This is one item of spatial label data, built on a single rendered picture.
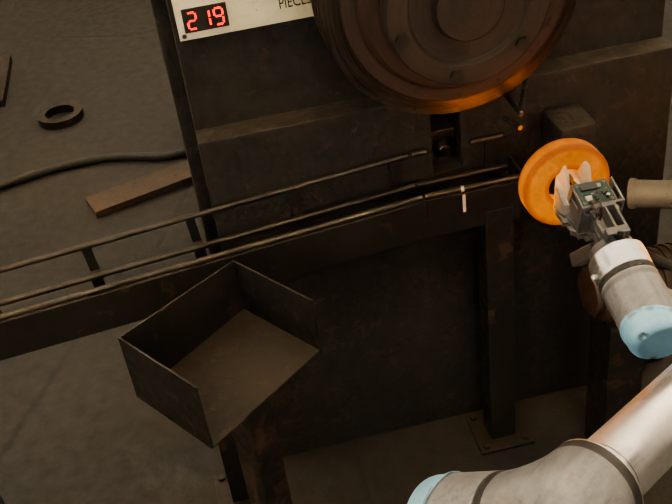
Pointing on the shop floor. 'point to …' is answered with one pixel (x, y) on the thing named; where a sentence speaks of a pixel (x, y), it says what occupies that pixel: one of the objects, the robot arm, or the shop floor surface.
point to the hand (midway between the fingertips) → (564, 172)
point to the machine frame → (535, 240)
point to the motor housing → (610, 352)
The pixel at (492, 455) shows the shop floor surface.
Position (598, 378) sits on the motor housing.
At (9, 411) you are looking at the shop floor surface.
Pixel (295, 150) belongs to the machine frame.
